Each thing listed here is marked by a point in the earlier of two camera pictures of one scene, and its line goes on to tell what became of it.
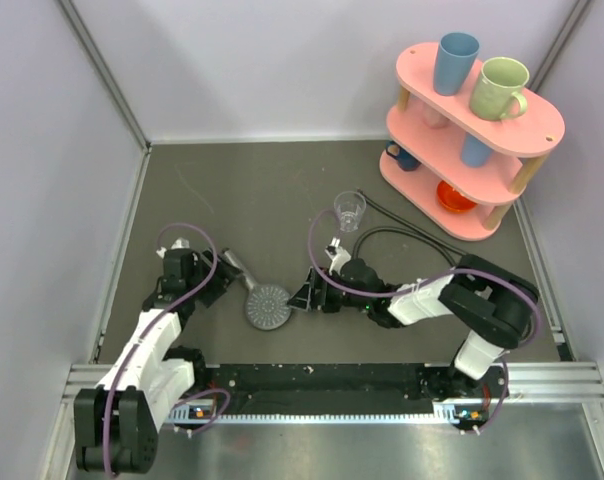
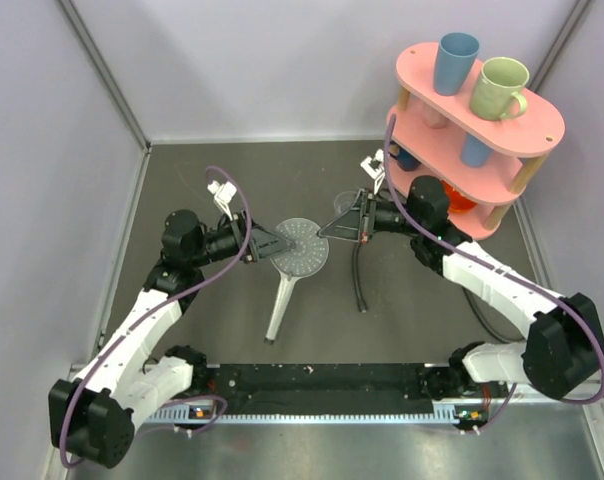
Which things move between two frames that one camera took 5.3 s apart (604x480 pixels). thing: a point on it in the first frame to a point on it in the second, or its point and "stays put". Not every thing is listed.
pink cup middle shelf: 433,118 stays put
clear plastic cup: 349,206 stays put
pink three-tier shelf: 460,172 stays put
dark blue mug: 405,160 stays put
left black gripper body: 217,283 to 243,228
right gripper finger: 301,298 to 346,226
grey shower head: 266,306 to 303,260
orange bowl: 453,200 stays put
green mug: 497,93 stays put
